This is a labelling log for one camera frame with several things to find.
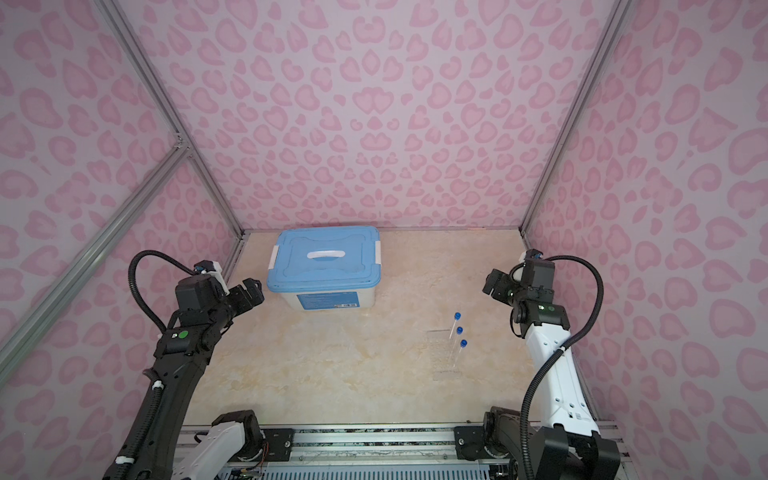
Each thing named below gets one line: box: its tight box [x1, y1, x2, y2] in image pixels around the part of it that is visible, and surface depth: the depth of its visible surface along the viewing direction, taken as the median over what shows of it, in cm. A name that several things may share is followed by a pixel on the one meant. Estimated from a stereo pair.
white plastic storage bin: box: [267, 226, 382, 311], surface depth 92 cm
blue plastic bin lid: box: [267, 226, 382, 291], surface depth 92 cm
